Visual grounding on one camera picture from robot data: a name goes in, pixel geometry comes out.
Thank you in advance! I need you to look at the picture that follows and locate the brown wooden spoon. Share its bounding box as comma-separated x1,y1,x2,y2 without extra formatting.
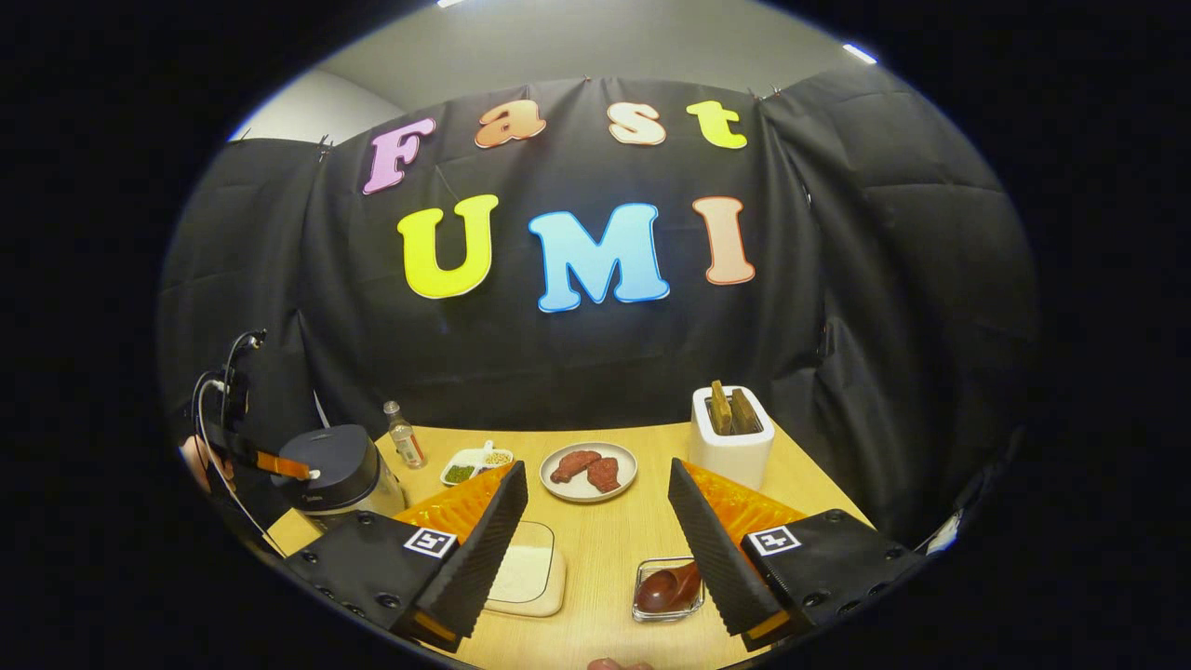
636,561,703,614

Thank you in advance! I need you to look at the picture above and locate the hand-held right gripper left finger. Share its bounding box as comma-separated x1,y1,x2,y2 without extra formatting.
282,461,529,652

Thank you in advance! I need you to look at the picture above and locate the black cable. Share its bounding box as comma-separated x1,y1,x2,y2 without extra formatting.
190,328,285,557

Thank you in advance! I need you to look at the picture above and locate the metal wire chopstick holder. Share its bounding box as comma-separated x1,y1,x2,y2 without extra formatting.
633,556,705,623

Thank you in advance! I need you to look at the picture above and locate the clear tray of rice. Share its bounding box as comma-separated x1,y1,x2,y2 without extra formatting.
484,519,567,618

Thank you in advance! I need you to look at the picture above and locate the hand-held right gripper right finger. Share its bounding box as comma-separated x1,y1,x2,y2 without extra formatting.
667,458,922,652

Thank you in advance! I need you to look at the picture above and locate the round white plate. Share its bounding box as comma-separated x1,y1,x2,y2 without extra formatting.
540,441,639,504

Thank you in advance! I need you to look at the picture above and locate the small glass bottle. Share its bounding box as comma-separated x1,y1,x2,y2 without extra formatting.
383,400,427,470

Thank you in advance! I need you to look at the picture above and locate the white divided bean dish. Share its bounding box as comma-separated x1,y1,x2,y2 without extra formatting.
439,440,515,487

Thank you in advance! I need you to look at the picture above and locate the dark grey rice cooker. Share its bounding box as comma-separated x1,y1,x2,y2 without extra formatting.
276,424,408,533

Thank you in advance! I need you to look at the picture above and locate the white toaster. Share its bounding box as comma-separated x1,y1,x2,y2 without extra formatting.
689,384,776,491

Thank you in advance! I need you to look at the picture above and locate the black backdrop cloth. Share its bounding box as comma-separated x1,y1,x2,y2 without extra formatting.
156,65,1038,550

